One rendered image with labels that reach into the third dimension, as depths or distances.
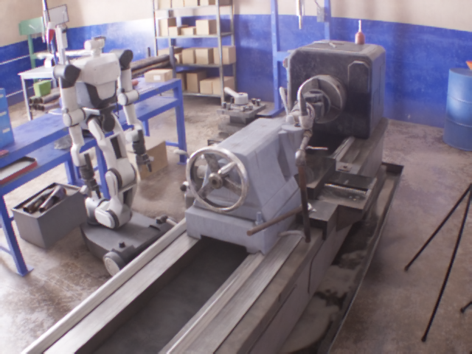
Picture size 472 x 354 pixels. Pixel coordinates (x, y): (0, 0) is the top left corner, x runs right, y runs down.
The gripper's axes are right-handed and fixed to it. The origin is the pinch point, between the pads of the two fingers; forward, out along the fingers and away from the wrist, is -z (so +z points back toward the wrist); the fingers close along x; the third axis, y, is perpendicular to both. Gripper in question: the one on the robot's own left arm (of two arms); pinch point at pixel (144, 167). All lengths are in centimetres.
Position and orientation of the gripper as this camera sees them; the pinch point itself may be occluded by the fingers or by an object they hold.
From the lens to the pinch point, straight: 286.7
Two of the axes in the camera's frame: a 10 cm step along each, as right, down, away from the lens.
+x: 7.7, 0.5, -6.3
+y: 6.0, -3.8, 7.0
